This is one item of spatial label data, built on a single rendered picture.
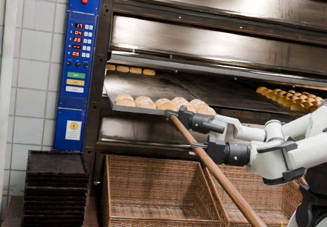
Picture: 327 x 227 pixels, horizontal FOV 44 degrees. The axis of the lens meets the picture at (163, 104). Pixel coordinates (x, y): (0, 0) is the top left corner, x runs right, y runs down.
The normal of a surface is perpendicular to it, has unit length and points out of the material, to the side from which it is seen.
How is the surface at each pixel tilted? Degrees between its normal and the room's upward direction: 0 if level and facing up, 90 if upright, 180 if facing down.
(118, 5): 90
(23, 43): 90
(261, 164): 100
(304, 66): 70
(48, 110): 90
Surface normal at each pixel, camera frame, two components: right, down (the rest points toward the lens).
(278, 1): 0.25, -0.11
